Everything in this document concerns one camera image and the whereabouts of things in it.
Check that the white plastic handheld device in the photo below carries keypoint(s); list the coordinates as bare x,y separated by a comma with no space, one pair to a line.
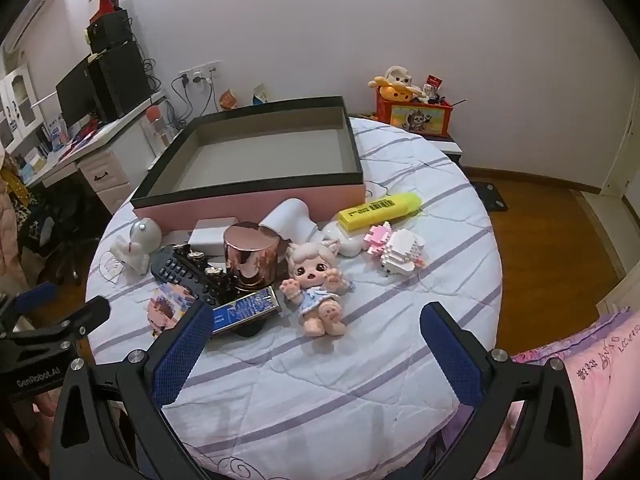
292,215

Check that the blue card box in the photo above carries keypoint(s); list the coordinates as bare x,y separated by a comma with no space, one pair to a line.
240,310

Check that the pink picture card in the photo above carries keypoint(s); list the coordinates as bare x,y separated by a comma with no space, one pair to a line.
167,307

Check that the black office chair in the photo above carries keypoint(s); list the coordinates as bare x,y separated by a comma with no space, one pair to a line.
60,225

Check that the blue white box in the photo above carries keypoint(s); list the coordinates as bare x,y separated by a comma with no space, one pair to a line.
56,132

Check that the rose gold round jar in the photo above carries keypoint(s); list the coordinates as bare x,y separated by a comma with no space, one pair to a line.
250,260

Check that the black computer monitor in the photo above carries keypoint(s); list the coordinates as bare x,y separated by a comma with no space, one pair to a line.
75,92

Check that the clear bottle with red cap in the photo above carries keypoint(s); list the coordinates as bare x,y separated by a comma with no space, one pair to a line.
157,127

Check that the white robot figurine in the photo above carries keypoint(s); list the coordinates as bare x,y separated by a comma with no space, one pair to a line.
142,235

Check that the black white bedside table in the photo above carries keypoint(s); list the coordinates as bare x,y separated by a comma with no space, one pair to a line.
445,147

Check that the black storage box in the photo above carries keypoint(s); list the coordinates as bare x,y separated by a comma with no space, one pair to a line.
110,30

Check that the pink doll figure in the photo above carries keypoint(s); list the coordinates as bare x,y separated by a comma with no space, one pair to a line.
312,270

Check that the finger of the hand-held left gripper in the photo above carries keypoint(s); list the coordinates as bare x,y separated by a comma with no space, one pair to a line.
35,293
75,317

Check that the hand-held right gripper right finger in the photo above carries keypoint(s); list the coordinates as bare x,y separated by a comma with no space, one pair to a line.
450,355

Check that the red printed toy box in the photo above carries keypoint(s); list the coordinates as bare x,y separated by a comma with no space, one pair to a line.
415,117

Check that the white glass door cabinet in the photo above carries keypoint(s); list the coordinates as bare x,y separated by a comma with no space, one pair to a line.
15,95

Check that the white rounded case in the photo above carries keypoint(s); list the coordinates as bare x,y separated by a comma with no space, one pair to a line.
346,246

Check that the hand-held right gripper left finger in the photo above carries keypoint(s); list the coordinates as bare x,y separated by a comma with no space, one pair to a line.
182,355

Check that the white desk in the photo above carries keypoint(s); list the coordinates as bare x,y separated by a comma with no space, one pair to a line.
117,130

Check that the white charger adapter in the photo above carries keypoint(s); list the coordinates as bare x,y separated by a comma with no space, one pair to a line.
212,235

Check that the large yellow highlighter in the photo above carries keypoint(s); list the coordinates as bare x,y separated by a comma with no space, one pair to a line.
380,210

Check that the black floor scale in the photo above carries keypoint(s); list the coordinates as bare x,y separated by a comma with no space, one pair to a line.
490,195

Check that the small red card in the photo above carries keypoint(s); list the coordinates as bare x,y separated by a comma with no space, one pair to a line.
434,81

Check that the white skull plush toy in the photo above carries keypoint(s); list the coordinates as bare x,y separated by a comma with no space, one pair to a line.
400,75

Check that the white air conditioner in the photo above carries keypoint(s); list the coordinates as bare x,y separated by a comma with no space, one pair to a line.
30,15

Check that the pink padded coat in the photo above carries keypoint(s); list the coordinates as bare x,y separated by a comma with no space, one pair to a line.
10,240

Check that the orange snack cup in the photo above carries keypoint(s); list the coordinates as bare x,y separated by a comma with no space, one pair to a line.
229,100

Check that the red folder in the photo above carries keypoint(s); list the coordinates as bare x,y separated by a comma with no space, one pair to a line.
82,135

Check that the pink box with black rim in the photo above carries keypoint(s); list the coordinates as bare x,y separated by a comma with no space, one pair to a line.
250,205

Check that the white wall outlet strip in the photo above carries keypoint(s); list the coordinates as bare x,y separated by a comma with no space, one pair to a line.
200,72

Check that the yellow patterned scarf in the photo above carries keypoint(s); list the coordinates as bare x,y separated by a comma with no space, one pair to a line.
12,180

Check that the black remote control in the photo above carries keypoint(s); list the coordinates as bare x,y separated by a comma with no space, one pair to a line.
170,269

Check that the blue white carton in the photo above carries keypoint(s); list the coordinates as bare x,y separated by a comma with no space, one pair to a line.
260,95

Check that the pink white block toy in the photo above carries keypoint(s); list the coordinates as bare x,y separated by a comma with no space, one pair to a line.
400,252

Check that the yellow plush toy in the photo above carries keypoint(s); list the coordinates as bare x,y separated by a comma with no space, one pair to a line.
395,92

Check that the black computer tower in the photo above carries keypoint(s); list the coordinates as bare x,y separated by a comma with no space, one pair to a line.
120,80

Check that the pink floral quilt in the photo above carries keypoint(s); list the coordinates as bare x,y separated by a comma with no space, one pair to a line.
600,385

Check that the white door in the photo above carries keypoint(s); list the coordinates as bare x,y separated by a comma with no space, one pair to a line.
625,160

